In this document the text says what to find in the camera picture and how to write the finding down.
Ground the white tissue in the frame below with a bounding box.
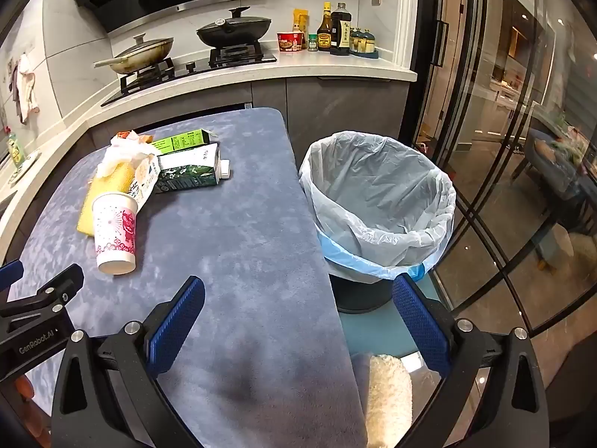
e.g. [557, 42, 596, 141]
[97, 131, 157, 179]

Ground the black wok with lid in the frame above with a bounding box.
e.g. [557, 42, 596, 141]
[196, 7, 273, 49]

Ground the bright green carton box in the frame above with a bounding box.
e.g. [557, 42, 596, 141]
[150, 129, 219, 156]

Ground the blue velvet table cloth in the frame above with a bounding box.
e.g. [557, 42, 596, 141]
[0, 107, 370, 448]

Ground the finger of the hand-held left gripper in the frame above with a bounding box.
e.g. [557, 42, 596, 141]
[0, 259, 25, 292]
[0, 264, 85, 319]

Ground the hanging kitchen cloth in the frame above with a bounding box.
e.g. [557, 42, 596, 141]
[8, 53, 41, 125]

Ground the seasoning jar set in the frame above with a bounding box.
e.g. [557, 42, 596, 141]
[350, 27, 380, 59]

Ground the white cup with pink print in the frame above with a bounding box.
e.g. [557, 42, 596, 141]
[92, 192, 140, 276]

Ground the black trash bin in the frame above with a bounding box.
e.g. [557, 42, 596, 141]
[328, 261, 407, 315]

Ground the white kitchen counter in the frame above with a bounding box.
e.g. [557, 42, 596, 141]
[0, 40, 419, 248]

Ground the green dish soap bottle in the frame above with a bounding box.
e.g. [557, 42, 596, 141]
[6, 131, 27, 165]

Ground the large dark sauce bottle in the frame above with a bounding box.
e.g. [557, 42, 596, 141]
[329, 2, 352, 56]

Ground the person's left hand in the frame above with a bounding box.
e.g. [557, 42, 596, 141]
[13, 376, 53, 446]

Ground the beige wok with glass lid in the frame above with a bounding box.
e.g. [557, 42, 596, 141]
[93, 34, 175, 75]

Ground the red instant noodle cup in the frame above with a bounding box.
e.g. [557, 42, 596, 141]
[277, 32, 306, 53]

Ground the black gas stove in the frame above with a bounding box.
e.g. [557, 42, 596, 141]
[100, 42, 279, 107]

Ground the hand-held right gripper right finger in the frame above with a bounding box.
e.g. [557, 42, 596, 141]
[392, 273, 551, 448]

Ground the white patterned plate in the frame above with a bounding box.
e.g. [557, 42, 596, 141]
[6, 149, 44, 186]

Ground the person's white fleece clothing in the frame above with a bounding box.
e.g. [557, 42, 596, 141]
[365, 354, 415, 448]

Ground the trash bin with white bag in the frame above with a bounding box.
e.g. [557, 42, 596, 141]
[298, 131, 457, 286]

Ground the yellow-cap sauce bottle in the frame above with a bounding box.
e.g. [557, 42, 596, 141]
[316, 2, 333, 51]

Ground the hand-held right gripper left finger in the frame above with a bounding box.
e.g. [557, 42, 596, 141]
[51, 276, 206, 448]

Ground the dark green milk carton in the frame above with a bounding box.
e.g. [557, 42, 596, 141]
[154, 144, 233, 194]

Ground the glass sliding door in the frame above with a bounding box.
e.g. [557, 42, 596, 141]
[410, 0, 597, 383]

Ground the yellow sponge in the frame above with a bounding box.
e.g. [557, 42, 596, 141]
[77, 163, 137, 237]

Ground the teal floor mat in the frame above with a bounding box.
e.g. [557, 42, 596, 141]
[338, 268, 449, 365]

